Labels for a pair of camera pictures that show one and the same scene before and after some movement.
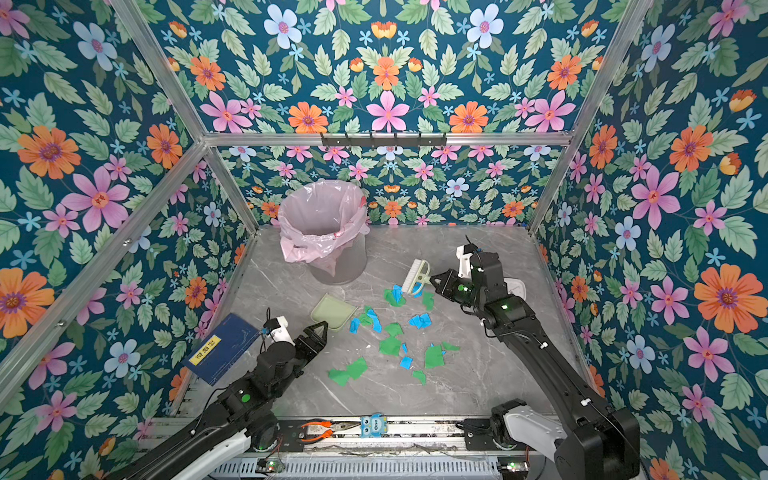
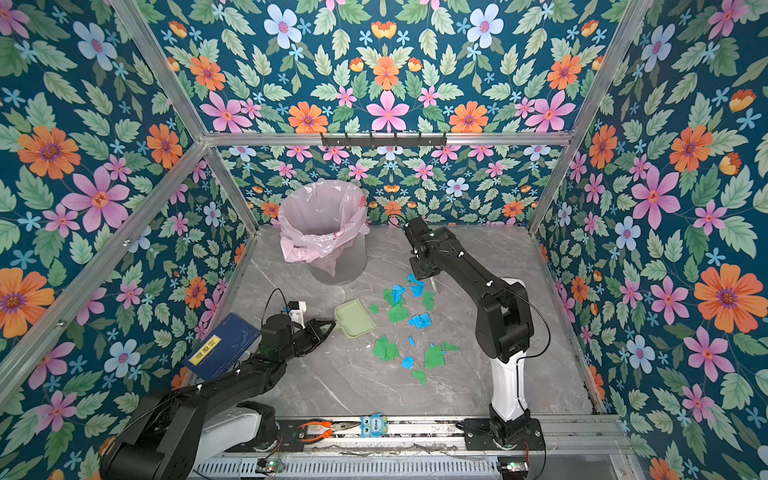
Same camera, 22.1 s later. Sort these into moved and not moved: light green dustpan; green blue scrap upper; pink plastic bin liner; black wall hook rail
Moved: light green dustpan
Not moved: black wall hook rail; pink plastic bin liner; green blue scrap upper
